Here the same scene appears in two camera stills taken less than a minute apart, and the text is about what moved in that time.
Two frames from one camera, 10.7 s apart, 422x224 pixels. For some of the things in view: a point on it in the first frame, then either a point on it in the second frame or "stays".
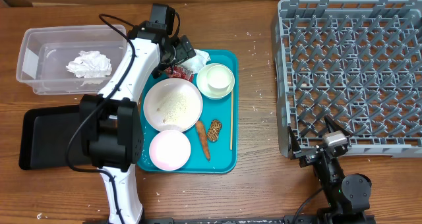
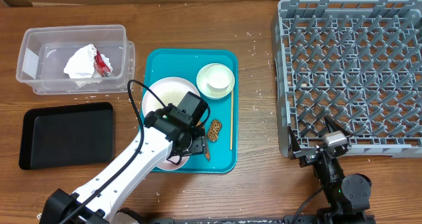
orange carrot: x=201 y=128 stays
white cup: x=219 y=78 stays
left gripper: x=184 y=49 → x=198 y=144
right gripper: x=293 y=147 stays
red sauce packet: x=181 y=72 → x=100 y=65
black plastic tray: x=45 y=135 stays
